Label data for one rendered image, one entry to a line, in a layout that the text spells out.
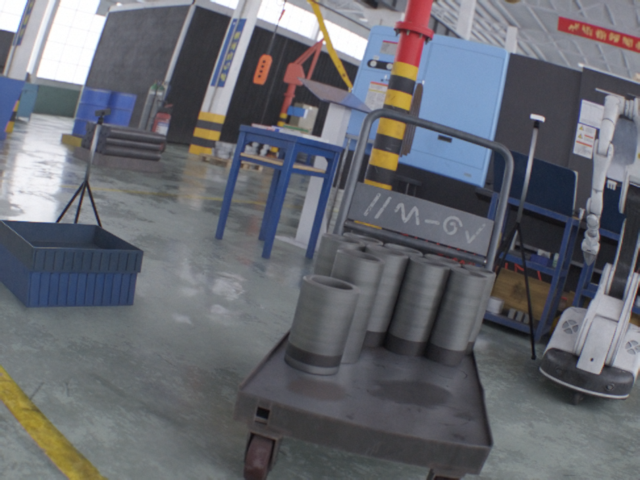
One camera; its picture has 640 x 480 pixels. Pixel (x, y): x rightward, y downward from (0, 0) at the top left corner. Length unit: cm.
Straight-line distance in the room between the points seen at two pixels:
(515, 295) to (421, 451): 294
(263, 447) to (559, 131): 401
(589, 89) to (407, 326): 343
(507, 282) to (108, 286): 266
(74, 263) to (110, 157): 569
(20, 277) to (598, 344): 238
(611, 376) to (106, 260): 216
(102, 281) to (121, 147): 568
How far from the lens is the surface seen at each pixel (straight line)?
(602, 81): 500
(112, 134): 791
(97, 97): 1056
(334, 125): 521
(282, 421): 137
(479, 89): 521
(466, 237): 228
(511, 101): 515
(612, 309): 288
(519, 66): 523
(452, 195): 512
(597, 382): 272
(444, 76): 536
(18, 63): 1115
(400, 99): 470
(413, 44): 477
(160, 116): 1232
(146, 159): 835
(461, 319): 191
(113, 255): 244
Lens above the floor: 77
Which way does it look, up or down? 7 degrees down
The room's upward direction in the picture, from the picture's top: 14 degrees clockwise
